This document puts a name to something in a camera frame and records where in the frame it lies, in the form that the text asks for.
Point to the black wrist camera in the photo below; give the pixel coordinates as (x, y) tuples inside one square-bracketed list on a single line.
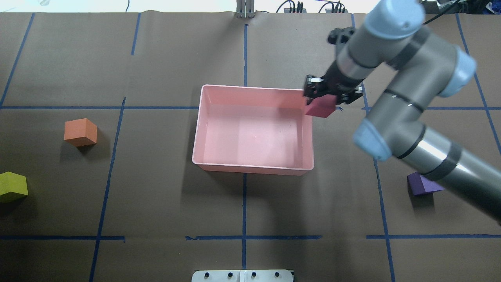
[(340, 35)]

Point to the orange foam block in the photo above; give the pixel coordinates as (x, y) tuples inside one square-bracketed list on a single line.
[(80, 132)]

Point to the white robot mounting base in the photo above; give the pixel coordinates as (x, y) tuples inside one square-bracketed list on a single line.
[(244, 275)]

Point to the yellow-green foam block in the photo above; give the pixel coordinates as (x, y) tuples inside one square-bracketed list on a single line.
[(12, 187)]

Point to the pink plastic bin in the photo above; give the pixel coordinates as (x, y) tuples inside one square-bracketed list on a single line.
[(253, 130)]

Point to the aluminium frame post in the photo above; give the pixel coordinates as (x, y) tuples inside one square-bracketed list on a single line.
[(245, 9)]

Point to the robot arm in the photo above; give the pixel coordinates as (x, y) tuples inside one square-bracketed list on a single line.
[(426, 66)]

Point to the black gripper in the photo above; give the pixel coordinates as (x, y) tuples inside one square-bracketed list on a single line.
[(334, 82)]

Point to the purple foam block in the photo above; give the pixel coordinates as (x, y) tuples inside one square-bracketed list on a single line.
[(420, 185)]

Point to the red foam block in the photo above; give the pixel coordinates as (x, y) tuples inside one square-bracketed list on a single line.
[(322, 107)]

